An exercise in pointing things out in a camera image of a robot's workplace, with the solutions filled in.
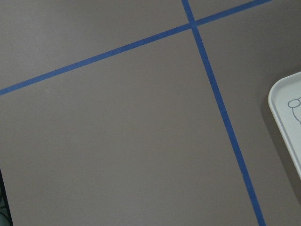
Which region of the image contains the cream plastic tray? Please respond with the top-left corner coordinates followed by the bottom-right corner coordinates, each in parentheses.
top-left (268, 72), bottom-right (301, 176)

